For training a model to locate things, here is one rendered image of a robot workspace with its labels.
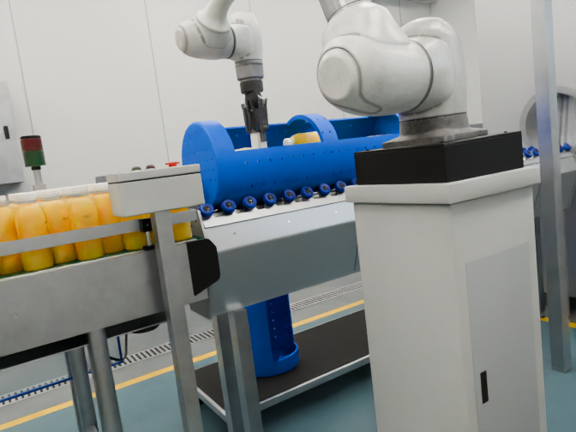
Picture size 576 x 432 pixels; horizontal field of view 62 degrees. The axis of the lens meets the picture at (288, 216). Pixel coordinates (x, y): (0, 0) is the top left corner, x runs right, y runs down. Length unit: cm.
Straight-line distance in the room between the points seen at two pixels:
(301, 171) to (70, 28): 364
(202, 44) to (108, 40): 353
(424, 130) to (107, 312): 86
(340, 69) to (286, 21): 496
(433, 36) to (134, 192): 74
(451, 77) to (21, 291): 105
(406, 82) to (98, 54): 415
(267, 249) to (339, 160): 41
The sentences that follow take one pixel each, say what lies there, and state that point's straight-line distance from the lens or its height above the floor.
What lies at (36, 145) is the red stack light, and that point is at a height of 123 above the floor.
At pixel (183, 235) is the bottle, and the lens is 134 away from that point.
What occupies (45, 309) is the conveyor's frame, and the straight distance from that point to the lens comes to 125.
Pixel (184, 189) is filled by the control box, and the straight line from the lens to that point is 119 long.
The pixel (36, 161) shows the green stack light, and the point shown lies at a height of 117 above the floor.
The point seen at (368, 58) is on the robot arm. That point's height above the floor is 125.
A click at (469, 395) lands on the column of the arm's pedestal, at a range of 115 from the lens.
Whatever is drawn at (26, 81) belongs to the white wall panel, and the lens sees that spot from 479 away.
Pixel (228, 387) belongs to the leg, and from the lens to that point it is 179.
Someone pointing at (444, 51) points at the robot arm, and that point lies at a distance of 114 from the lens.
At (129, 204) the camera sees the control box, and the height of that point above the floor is 103.
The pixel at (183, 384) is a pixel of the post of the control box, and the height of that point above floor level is 56.
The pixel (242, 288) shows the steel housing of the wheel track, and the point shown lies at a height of 70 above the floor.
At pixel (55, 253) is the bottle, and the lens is 130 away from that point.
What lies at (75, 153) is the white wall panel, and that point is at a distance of 476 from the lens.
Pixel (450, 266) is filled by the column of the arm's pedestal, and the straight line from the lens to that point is 104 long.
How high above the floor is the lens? 109
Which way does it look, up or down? 7 degrees down
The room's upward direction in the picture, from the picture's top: 7 degrees counter-clockwise
